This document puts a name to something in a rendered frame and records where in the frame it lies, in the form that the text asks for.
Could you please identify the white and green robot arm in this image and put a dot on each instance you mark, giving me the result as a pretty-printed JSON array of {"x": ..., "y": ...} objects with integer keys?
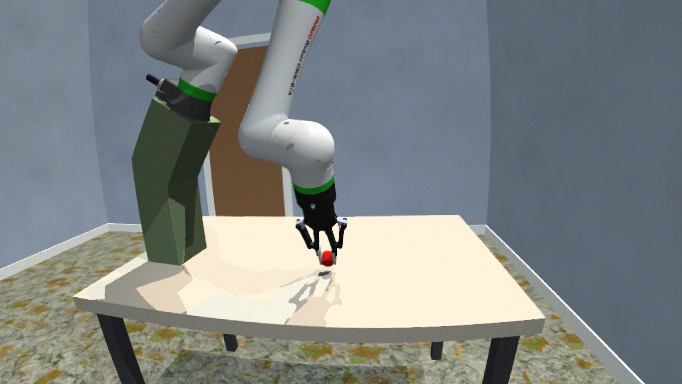
[{"x": 172, "y": 34}]

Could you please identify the red short cylinder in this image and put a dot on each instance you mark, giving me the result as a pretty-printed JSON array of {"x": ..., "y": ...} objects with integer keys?
[{"x": 327, "y": 260}]

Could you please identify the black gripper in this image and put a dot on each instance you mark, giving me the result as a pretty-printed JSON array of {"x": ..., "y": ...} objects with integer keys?
[{"x": 321, "y": 217}]

